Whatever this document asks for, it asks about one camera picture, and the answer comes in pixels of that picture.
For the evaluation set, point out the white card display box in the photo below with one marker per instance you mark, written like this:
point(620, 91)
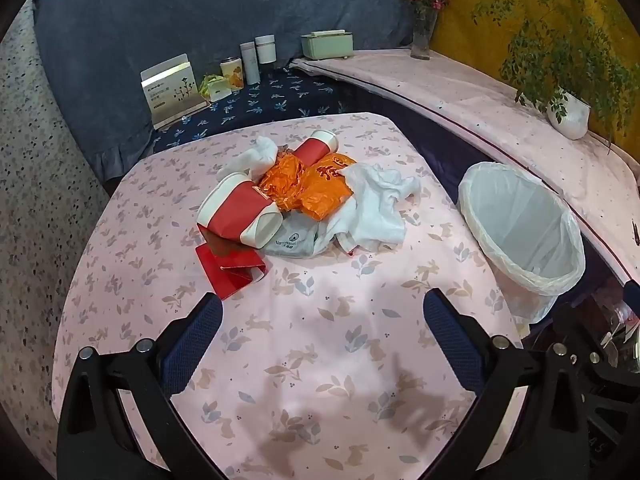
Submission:
point(172, 92)

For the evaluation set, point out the small green box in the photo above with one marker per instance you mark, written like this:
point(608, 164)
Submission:
point(216, 89)

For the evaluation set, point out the pink dotted shelf cloth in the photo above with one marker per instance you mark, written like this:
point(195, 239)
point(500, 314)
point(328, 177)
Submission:
point(450, 90)

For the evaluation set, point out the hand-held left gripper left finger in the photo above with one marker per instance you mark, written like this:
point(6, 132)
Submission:
point(197, 340)

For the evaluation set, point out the orange crinkled plastic wrapper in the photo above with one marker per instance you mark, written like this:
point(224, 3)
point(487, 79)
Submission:
point(282, 185)

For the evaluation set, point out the dark blue patterned cloth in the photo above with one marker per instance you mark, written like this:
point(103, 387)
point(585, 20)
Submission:
point(280, 100)

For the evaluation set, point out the orange wrapper with red print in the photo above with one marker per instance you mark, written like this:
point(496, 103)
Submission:
point(325, 190)

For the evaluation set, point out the yellow cloth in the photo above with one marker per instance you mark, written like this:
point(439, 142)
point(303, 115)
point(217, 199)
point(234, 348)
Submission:
point(465, 35)

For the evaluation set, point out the red white paper cup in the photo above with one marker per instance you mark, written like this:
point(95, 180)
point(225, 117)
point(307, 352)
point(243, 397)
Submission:
point(235, 207)
point(312, 152)

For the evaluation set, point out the white tissue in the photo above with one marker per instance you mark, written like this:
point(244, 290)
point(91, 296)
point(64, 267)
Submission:
point(375, 210)

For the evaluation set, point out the grey plastic bag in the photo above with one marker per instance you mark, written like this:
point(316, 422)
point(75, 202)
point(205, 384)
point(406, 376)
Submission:
point(295, 240)

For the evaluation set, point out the green leafy plant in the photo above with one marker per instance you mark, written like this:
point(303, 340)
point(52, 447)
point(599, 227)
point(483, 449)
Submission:
point(560, 45)

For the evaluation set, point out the waste bin with white liner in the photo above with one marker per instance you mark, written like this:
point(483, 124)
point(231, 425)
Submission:
point(525, 220)

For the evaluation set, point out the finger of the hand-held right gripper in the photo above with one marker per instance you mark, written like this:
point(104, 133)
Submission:
point(607, 385)

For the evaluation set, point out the blue grey blanket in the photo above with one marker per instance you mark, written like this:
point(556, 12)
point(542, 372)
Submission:
point(150, 20)

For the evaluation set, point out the pale green tissue box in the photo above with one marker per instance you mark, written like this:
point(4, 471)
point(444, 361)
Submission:
point(327, 45)

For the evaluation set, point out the pink rabbit print tablecloth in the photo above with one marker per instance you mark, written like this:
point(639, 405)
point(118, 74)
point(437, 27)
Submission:
point(325, 280)

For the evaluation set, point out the dark purple cloth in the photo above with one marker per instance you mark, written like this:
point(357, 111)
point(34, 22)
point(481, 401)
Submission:
point(440, 150)

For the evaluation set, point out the white cloth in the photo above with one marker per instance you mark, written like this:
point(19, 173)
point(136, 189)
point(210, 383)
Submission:
point(255, 155)

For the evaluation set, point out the red paper sleeve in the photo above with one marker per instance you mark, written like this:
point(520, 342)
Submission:
point(227, 270)

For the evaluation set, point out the white round jar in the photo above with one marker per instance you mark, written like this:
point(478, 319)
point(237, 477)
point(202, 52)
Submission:
point(265, 50)

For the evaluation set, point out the grey slim bottle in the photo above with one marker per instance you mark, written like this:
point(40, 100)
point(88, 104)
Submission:
point(250, 62)

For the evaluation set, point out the yellow flower print tin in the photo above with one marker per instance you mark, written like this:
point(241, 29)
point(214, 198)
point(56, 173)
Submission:
point(232, 75)

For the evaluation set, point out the white plant pot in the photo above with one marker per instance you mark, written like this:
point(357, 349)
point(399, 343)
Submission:
point(572, 115)

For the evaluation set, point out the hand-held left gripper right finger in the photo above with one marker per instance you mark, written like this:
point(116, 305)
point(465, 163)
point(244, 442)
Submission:
point(450, 335)

